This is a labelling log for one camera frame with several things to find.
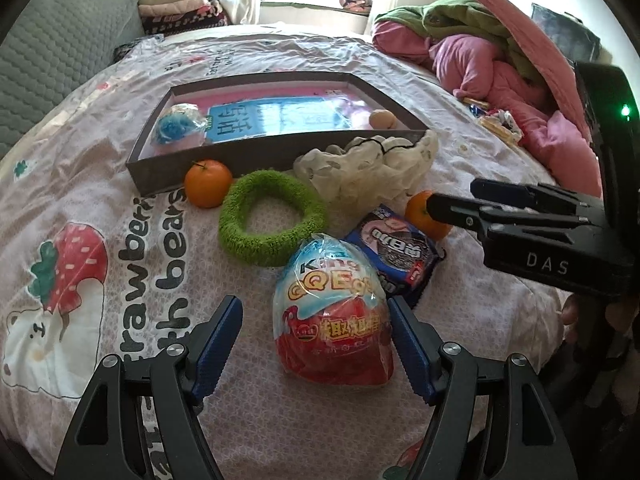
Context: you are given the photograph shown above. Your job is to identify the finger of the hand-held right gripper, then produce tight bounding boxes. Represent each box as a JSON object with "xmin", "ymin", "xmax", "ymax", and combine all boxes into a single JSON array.
[
  {"xmin": 470, "ymin": 178, "xmax": 603, "ymax": 213},
  {"xmin": 426, "ymin": 191, "xmax": 506, "ymax": 235}
]

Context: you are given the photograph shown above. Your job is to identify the shallow brown cardboard box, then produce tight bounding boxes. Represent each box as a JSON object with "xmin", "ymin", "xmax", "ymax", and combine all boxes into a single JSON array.
[{"xmin": 125, "ymin": 71, "xmax": 432, "ymax": 197}]

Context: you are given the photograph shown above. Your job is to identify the green garment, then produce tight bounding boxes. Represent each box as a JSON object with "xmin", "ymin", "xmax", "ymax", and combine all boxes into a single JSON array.
[{"xmin": 375, "ymin": 0, "xmax": 546, "ymax": 81}]

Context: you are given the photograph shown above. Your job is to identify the pale blue wrapped toy egg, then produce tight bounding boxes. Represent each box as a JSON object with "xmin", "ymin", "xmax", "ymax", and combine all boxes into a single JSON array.
[{"xmin": 152, "ymin": 103, "xmax": 208, "ymax": 147}]

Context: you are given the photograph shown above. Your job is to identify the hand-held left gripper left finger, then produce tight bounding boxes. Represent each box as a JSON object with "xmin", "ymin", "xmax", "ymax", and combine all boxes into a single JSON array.
[{"xmin": 52, "ymin": 295, "xmax": 244, "ymax": 480}]

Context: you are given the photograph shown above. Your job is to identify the green fuzzy ring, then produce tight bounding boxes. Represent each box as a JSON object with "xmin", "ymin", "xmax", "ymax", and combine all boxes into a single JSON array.
[{"xmin": 218, "ymin": 170, "xmax": 329, "ymax": 267}]

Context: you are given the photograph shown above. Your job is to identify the small beige ball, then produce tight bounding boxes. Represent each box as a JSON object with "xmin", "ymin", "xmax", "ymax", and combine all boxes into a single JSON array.
[{"xmin": 369, "ymin": 109, "xmax": 399, "ymax": 131}]

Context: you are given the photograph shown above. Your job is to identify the white patterned snack packet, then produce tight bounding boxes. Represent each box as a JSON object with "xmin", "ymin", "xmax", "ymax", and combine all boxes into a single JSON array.
[{"xmin": 479, "ymin": 109, "xmax": 524, "ymax": 144}]

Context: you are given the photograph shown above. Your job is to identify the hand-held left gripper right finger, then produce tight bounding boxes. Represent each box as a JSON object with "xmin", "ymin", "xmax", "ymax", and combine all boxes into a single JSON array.
[{"xmin": 387, "ymin": 296, "xmax": 581, "ymax": 480}]

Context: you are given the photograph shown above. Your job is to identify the pink garment pile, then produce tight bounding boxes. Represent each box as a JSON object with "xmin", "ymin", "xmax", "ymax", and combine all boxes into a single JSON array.
[{"xmin": 372, "ymin": 20, "xmax": 603, "ymax": 196}]

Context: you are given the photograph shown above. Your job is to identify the orange mandarin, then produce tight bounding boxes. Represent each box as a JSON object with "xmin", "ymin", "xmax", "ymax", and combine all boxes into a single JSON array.
[
  {"xmin": 184, "ymin": 159, "xmax": 234, "ymax": 209},
  {"xmin": 404, "ymin": 190, "xmax": 452, "ymax": 242}
]

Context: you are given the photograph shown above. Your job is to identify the folded dark checkered blanket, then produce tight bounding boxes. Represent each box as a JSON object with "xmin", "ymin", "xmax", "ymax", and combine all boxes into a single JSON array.
[{"xmin": 141, "ymin": 0, "xmax": 231, "ymax": 36}]

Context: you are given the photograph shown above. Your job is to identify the grey quilted headboard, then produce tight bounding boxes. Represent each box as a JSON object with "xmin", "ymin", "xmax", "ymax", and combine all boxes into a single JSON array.
[{"xmin": 0, "ymin": 0, "xmax": 146, "ymax": 158}]

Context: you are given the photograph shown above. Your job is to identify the black framed board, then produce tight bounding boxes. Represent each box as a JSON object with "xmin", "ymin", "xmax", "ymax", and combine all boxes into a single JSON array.
[{"xmin": 530, "ymin": 2, "xmax": 601, "ymax": 63}]

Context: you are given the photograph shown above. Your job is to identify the dusty red quilt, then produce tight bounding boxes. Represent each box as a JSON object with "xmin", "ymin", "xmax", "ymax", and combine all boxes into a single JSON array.
[{"xmin": 432, "ymin": 0, "xmax": 601, "ymax": 153}]

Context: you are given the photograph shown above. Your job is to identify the red and blue toy egg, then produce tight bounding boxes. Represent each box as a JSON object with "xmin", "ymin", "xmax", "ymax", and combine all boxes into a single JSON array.
[{"xmin": 271, "ymin": 234, "xmax": 396, "ymax": 387}]

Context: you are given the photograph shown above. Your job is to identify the blue cookie packet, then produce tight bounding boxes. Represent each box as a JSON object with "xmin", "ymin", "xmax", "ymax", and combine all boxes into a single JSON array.
[{"xmin": 344, "ymin": 204, "xmax": 446, "ymax": 310}]

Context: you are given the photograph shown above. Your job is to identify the cream drawstring cloth bag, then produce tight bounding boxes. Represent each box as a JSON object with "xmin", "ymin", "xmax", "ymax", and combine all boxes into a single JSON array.
[{"xmin": 292, "ymin": 132, "xmax": 441, "ymax": 206}]

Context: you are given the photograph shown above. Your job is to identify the printed strawberry bed sheet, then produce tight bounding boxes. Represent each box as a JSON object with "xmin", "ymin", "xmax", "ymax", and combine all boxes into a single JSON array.
[{"xmin": 0, "ymin": 22, "xmax": 601, "ymax": 480}]

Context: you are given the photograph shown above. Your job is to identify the pink and blue book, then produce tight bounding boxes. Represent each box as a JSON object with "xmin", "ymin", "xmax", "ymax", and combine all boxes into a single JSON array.
[{"xmin": 150, "ymin": 82, "xmax": 416, "ymax": 148}]

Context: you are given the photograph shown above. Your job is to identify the folded beige and pink blankets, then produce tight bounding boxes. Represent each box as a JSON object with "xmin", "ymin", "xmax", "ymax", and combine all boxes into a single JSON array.
[{"xmin": 138, "ymin": 0, "xmax": 209, "ymax": 19}]

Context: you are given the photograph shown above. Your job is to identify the person's right hand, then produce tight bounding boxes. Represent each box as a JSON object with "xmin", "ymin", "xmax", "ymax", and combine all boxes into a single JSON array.
[{"xmin": 559, "ymin": 294, "xmax": 582, "ymax": 332}]

